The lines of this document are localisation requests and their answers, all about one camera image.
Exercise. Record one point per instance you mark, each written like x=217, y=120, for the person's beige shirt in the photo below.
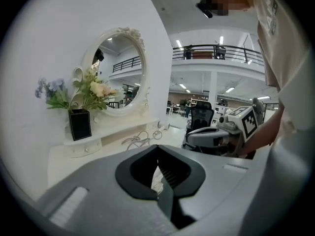
x=283, y=45

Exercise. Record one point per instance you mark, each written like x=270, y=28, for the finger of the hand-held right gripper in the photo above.
x=201, y=139
x=209, y=129

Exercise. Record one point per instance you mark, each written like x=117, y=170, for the black head-mounted camera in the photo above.
x=205, y=8

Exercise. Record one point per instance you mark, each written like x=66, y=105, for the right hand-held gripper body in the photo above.
x=246, y=122

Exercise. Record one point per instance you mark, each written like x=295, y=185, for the black square vase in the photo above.
x=80, y=125

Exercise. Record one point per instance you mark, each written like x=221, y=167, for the artificial flower bouquet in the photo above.
x=96, y=90

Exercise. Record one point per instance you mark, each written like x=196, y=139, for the person's right forearm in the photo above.
x=265, y=134

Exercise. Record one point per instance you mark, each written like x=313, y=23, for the black balcony railing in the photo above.
x=231, y=46

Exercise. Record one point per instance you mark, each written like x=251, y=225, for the person's right hand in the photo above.
x=235, y=149

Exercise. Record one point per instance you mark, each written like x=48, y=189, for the black mesh office chair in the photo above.
x=200, y=117

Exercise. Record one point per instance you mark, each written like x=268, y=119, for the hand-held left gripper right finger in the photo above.
x=216, y=181

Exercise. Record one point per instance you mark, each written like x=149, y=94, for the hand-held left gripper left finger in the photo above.
x=98, y=193

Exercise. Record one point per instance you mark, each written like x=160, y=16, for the oval white-framed mirror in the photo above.
x=120, y=77

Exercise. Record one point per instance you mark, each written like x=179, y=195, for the cream vanity table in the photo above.
x=73, y=161

